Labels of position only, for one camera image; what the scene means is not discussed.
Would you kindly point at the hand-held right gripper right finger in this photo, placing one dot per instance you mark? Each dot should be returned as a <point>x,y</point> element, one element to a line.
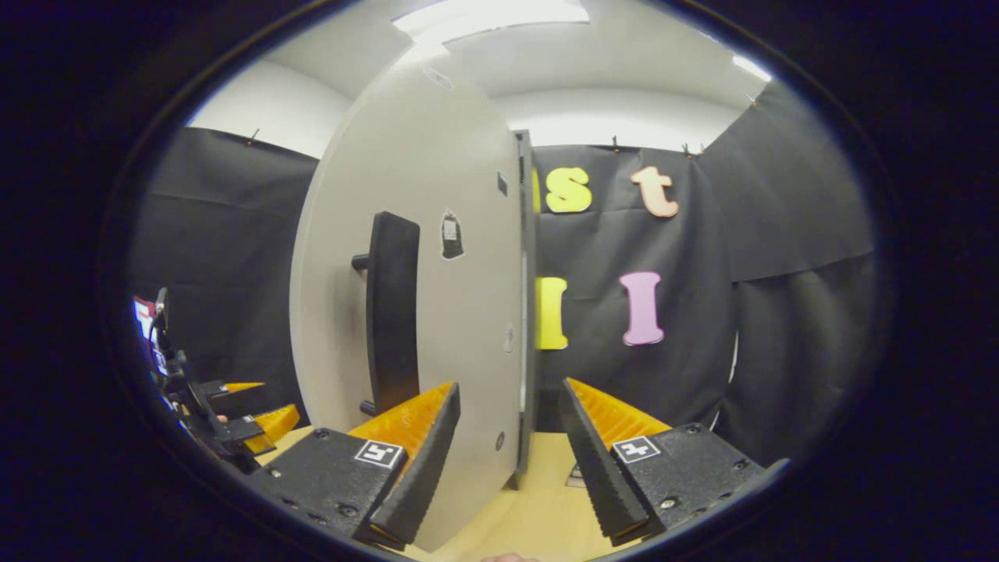
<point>597,468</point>

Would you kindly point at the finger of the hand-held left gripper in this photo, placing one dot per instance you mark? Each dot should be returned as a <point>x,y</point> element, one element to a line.
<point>275,425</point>
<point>243,386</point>

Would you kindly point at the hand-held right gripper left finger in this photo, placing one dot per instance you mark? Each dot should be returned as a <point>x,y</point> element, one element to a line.
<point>425,468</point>

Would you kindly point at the beige cabinet door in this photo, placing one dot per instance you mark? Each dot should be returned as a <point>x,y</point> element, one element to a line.
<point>437,156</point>

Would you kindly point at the red and white poster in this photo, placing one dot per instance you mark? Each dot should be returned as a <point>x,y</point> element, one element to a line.
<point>143,311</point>

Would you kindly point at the black backdrop cloth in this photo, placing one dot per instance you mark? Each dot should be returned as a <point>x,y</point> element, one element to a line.
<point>780,351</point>

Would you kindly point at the small ceiling light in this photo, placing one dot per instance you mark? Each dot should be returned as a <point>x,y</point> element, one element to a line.
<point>751,68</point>

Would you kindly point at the long ceiling light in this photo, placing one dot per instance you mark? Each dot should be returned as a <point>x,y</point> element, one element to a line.
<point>492,17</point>

